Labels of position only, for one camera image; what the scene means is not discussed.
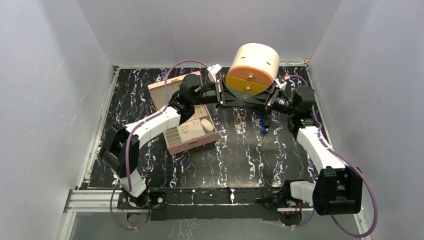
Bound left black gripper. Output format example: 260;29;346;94
191;80;245;112

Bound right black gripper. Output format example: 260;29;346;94
244;83;297;117

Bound pink jewelry box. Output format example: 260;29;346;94
148;71;218;155

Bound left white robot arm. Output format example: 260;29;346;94
100;63;224;208

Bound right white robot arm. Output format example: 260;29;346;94
242;78;363;216

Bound blue stapler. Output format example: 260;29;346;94
260;113;270;134

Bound round three-drawer organizer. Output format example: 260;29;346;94
224;43;280;100

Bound white oval pad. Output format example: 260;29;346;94
200;118;215;134

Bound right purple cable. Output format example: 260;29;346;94
288;74;379;239

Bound purple cable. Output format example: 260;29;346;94
109;59;210;231
288;74;379;239

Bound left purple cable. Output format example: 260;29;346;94
109;59;210;231

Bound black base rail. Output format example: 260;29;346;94
149;187;313;225

